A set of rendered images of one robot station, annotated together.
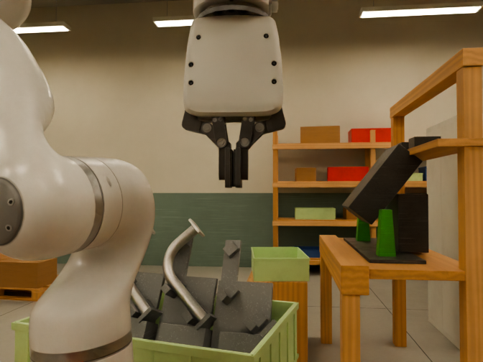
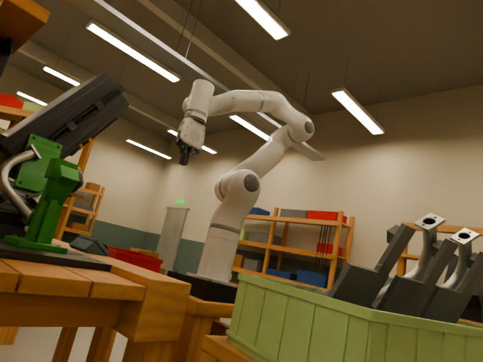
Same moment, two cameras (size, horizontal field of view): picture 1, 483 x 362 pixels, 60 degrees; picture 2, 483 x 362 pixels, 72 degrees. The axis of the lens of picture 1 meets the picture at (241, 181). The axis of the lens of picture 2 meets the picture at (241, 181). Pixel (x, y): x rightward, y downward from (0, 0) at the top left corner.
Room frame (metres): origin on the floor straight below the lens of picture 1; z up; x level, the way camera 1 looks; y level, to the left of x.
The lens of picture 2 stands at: (1.37, -0.74, 0.99)
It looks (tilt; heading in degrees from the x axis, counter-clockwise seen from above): 13 degrees up; 131
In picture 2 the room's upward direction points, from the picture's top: 13 degrees clockwise
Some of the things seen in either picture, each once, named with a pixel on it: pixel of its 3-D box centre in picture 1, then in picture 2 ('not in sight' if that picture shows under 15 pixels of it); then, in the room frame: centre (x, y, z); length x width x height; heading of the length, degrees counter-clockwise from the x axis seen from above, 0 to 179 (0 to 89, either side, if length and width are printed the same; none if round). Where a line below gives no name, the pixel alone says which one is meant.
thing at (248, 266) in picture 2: not in sight; (272, 262); (-2.41, 5.16, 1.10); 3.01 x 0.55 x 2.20; 174
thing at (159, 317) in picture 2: not in sight; (58, 262); (-0.06, -0.09, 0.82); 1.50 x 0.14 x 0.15; 177
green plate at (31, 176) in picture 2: not in sight; (37, 164); (0.00, -0.31, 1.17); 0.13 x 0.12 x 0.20; 177
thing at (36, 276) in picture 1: (18, 274); not in sight; (5.38, 2.85, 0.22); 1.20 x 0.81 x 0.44; 79
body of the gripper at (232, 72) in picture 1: (233, 65); (191, 133); (0.43, 0.01, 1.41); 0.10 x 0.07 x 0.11; 87
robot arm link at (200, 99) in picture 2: not in sight; (200, 99); (0.43, 0.01, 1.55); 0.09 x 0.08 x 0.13; 159
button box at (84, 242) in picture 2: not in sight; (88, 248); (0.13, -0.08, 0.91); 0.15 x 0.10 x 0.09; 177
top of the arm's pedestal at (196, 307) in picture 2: not in sight; (207, 300); (0.54, 0.19, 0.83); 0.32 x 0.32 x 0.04; 81
